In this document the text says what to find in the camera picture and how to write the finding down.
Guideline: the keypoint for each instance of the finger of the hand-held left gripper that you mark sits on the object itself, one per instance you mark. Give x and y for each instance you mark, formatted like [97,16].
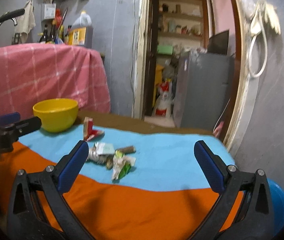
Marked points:
[24,126]
[5,118]

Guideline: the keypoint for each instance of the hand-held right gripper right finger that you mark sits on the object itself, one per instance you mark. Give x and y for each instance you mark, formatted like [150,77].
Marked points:
[209,167]

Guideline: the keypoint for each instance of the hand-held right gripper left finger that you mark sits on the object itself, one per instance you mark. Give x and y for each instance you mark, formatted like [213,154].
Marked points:
[74,165]

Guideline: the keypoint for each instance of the red white wrapper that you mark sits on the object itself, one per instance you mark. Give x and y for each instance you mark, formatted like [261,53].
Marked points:
[89,130]

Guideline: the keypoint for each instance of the green wrapper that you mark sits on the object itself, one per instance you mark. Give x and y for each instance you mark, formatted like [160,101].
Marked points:
[122,166]

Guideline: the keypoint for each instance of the brown stick wrapper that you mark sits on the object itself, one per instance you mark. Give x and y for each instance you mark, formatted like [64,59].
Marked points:
[128,149]

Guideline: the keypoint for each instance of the blue plastic bucket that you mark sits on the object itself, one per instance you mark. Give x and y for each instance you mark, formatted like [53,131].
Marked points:
[279,205]

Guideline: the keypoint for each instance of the yellow bowl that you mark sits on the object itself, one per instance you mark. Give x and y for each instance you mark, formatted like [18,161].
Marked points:
[55,116]

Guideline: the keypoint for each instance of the pink checked cloth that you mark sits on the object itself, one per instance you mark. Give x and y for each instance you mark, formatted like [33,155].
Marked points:
[44,75]

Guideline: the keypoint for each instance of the orange blue brown striped blanket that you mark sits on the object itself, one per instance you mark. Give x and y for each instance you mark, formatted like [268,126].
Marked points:
[144,205]

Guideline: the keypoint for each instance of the grey fridge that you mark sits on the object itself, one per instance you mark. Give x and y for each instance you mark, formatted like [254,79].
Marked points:
[201,92]

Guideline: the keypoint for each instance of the red white sack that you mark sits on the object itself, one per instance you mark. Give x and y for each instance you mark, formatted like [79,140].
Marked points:
[163,100]

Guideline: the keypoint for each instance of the dark sauce bottle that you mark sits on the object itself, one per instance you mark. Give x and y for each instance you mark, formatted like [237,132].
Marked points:
[44,36]

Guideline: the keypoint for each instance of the hanging beige towel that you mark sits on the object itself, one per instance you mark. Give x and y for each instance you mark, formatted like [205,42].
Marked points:
[27,20]

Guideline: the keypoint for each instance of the cooking oil jug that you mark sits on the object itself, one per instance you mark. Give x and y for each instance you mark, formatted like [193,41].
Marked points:
[80,31]

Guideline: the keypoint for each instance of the black monitor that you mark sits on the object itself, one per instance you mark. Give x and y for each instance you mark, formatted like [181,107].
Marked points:
[219,42]

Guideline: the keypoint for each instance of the green box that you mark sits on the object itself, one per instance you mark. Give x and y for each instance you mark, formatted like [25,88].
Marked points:
[165,49]

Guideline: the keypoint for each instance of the dark wooden door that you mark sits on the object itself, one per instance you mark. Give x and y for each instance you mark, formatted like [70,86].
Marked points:
[152,47]

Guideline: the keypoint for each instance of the wooden shelf unit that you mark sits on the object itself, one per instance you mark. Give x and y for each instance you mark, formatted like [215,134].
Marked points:
[179,15]

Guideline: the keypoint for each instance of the white rubber gloves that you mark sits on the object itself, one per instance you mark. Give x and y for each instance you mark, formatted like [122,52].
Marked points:
[273,18]

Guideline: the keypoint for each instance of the white paper wall card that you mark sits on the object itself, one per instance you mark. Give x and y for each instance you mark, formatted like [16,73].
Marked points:
[48,11]

